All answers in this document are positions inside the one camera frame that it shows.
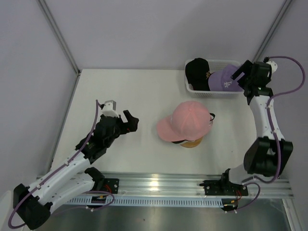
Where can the dark green NY cap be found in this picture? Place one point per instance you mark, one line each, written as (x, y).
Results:
(212, 117)

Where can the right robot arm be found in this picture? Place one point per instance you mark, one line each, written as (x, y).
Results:
(267, 156)

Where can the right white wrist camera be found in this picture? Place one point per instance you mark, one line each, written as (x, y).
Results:
(273, 64)

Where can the left aluminium corner post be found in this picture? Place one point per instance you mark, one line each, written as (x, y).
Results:
(58, 35)

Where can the aluminium corner post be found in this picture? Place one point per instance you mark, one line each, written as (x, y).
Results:
(58, 35)
(278, 19)

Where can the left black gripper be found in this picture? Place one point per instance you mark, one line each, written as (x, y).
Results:
(130, 126)

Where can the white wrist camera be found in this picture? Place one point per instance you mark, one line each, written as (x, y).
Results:
(273, 64)
(109, 108)

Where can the right aluminium corner post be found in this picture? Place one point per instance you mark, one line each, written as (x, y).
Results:
(278, 19)

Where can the black gold-logo cap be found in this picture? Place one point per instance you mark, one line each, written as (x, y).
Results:
(197, 72)

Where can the white slotted cable duct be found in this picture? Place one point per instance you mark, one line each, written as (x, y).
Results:
(211, 202)

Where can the pink baseball cap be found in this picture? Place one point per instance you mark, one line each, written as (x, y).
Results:
(189, 121)

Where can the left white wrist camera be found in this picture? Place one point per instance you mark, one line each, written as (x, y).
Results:
(109, 108)

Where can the aluminium mounting rail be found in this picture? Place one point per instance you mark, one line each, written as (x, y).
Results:
(148, 185)

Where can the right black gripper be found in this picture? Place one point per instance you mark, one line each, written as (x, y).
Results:
(246, 69)

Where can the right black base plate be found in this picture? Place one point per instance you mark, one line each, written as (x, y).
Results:
(221, 188)

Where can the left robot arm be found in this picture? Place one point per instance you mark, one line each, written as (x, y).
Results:
(34, 204)

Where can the wooden hat stand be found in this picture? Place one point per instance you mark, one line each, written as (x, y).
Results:
(192, 144)

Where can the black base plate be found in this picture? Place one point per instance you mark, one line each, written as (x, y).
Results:
(111, 185)
(221, 188)

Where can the purple LA baseball cap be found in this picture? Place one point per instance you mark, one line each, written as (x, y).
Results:
(221, 80)

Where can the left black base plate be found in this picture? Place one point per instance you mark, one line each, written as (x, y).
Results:
(111, 185)

